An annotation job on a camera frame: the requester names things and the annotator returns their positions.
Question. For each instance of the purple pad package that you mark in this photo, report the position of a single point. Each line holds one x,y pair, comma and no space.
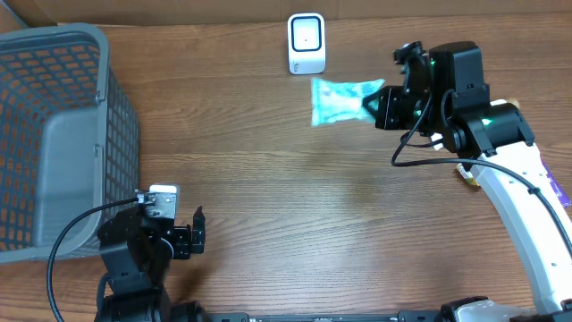
564,199

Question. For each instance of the green snack packet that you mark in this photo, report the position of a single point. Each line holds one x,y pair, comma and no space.
466,175

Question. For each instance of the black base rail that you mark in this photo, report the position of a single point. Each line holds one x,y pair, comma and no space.
366,315

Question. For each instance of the grey plastic mesh basket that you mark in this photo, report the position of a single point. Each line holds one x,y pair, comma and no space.
69,142

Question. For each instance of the white barcode scanner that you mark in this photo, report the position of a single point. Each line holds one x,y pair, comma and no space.
306,43

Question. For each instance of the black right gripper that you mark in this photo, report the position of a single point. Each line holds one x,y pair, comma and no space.
390,118

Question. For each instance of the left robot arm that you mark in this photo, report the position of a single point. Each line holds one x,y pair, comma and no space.
137,250

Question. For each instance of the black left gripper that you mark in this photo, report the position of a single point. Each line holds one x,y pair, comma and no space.
185,239

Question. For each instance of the teal snack packet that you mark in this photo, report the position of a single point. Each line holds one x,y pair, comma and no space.
334,102

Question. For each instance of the white tube gold cap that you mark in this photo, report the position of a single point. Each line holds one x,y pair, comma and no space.
504,101

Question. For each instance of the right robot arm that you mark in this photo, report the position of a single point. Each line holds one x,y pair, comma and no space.
444,92

